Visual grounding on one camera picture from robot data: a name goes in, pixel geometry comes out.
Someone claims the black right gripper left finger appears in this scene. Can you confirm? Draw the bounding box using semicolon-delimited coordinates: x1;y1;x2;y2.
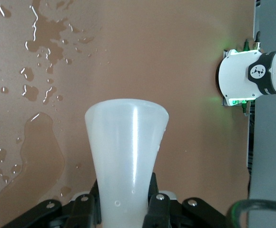
0;179;102;228

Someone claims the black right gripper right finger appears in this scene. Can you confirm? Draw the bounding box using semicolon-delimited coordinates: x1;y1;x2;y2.
142;172;227;228

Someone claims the white squeeze bottle orange cap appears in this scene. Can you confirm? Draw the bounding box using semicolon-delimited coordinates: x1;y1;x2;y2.
84;98;169;228

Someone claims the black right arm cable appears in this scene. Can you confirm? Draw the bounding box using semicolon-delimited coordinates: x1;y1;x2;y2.
226;199;276;228

